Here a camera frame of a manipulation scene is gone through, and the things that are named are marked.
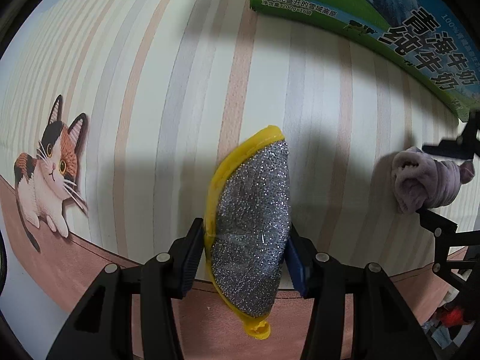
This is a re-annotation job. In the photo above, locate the yellow silver scrub sponge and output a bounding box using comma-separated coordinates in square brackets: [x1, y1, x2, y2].
[203, 125, 291, 340]

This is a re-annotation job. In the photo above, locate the brown cardboard box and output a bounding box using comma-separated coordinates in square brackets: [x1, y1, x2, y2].
[250, 0, 479, 121]

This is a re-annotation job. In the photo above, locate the purple plush cloth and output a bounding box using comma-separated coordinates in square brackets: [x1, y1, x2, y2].
[391, 146, 475, 215]

